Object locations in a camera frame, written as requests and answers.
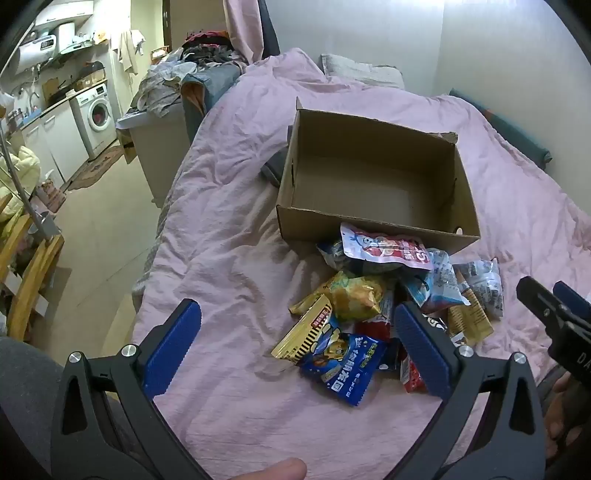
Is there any pink white snack pouch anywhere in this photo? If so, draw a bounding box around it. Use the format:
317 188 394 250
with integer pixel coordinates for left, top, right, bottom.
339 222 435 271

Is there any red white snack packet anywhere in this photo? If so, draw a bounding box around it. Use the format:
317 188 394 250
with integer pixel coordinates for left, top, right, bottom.
397 344 428 394

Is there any white washing machine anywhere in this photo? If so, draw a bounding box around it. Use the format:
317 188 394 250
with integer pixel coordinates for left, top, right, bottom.
69 83 118 160

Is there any person's right hand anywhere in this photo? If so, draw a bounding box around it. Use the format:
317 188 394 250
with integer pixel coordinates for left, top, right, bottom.
542 371 579 448

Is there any grey white pillow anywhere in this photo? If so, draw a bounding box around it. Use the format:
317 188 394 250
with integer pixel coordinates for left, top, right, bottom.
321 54 404 89

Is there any gold striped snack packet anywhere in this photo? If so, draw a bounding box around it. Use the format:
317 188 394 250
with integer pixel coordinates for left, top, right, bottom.
270 294 342 363

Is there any hanging white towel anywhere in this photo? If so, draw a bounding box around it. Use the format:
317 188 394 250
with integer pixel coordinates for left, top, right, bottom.
117 30 146 75

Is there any grey white snack packet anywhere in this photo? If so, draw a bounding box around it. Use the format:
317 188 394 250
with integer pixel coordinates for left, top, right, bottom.
452 258 504 321

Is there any blue cartoon snack packet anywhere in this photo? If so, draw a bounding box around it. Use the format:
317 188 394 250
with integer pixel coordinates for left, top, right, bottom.
298 323 389 408

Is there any wooden chair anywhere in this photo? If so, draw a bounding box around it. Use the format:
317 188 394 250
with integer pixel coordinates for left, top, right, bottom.
0 194 65 342

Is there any patterned floor rug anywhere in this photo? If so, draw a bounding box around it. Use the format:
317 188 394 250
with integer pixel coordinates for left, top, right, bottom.
68 138 125 192

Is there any person's grey pants leg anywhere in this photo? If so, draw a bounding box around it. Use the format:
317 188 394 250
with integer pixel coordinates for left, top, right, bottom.
0 337 68 480

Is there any brown cardboard box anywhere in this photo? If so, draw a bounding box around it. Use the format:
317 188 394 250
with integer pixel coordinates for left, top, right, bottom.
276 97 482 257

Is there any tan wafer stick packet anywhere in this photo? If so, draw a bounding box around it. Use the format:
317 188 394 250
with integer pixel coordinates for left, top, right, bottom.
445 268 495 347

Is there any white water heater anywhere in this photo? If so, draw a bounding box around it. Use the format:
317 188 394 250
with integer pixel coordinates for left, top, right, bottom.
9 36 62 78

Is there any pile of clothes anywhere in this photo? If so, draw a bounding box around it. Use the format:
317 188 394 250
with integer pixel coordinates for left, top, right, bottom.
131 30 245 116

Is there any yellow jacket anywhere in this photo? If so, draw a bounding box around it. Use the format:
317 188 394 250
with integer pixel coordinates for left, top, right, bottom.
0 145 42 241

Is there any blue crinkled snack packet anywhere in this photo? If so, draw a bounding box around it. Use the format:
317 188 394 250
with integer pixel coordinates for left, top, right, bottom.
316 240 361 274

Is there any light blue white snack packet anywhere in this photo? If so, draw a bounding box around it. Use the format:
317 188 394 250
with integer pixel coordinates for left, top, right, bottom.
399 249 472 315

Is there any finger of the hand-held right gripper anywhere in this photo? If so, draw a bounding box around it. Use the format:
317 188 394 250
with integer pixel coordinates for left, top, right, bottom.
553 281 591 326
516 276 561 330

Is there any yellow chip bag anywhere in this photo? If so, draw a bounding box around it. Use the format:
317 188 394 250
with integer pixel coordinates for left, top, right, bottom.
288 270 389 323

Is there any metal stand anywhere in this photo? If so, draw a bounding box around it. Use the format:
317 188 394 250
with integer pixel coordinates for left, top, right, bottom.
0 124 63 241

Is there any white storage bin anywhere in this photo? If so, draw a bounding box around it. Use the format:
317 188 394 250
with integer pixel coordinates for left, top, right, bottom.
115 106 195 209

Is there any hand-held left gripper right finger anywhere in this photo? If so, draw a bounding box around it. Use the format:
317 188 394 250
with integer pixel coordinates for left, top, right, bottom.
394 301 546 480

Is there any teal cushion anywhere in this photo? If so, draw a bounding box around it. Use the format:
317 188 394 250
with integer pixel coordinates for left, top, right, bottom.
448 88 553 169

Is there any dark grey striped cloth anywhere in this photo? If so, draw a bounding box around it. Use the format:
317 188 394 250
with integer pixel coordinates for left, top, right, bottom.
260 124 295 188

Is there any white kitchen cabinet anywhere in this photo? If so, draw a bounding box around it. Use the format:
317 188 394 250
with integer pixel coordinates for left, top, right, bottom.
21 108 89 184

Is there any pink curtain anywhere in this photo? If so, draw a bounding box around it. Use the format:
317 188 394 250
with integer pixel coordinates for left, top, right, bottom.
223 0 265 65

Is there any pink blanket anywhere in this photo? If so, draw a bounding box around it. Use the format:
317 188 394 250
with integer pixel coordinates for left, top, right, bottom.
131 48 591 480

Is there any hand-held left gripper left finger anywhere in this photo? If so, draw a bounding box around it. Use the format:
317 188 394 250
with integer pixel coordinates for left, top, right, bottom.
50 298 218 480

